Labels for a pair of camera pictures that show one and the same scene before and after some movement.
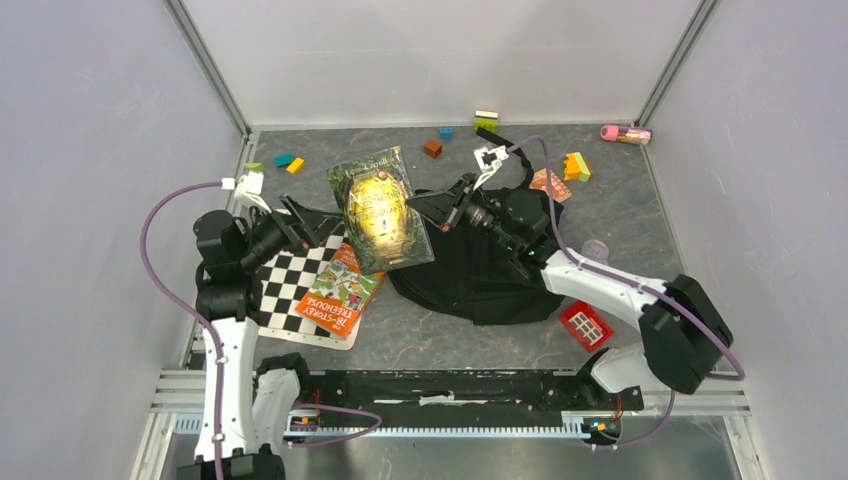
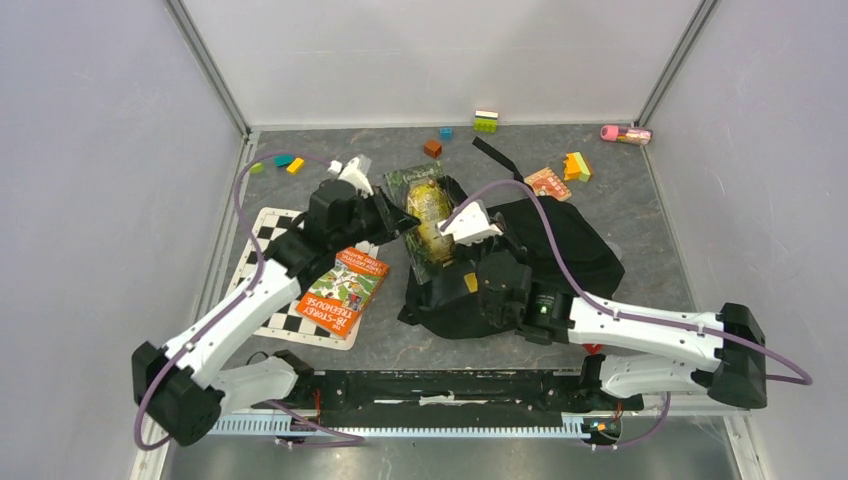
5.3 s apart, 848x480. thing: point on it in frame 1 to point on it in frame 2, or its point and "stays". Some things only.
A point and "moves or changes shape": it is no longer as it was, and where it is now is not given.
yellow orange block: [295, 167] stays
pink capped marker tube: [611, 132] stays
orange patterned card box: [561, 191] stays
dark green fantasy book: [387, 232] moves or changes shape
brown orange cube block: [433, 148] stays
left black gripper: [310, 221] to [393, 220]
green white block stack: [487, 120] stays
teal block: [283, 159] stays
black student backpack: [474, 280] moves or changes shape
